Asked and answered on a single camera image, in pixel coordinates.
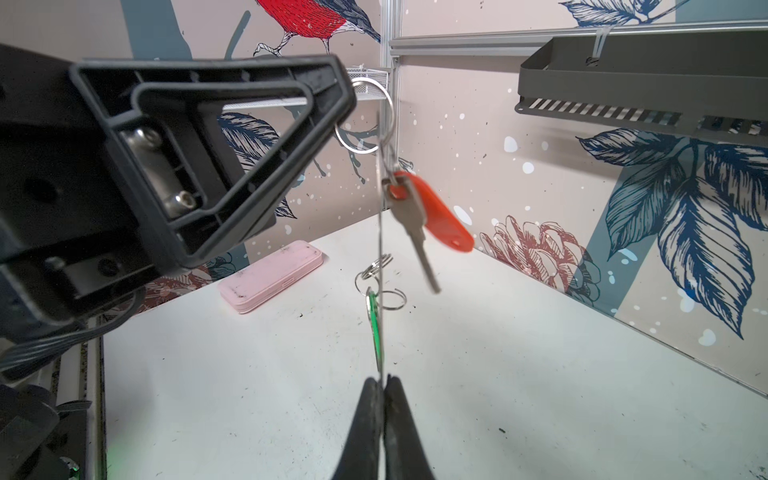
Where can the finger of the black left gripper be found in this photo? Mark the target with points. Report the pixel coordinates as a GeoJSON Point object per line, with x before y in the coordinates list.
{"type": "Point", "coordinates": [205, 152]}

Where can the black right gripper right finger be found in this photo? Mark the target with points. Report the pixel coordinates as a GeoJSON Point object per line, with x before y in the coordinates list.
{"type": "Point", "coordinates": [405, 458]}

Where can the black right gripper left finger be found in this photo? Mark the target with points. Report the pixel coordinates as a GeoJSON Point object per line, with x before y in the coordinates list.
{"type": "Point", "coordinates": [360, 455]}

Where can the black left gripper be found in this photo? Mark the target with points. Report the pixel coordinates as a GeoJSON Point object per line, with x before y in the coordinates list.
{"type": "Point", "coordinates": [70, 243]}

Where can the green capped key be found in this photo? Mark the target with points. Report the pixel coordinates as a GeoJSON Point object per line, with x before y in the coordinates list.
{"type": "Point", "coordinates": [373, 312]}

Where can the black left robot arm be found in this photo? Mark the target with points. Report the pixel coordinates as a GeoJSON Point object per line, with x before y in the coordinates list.
{"type": "Point", "coordinates": [28, 414]}

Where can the black hanging basket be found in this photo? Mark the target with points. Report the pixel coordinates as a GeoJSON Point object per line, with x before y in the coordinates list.
{"type": "Point", "coordinates": [710, 85]}

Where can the white wire mesh basket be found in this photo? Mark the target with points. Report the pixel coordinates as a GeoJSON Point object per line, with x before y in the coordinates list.
{"type": "Point", "coordinates": [362, 78]}

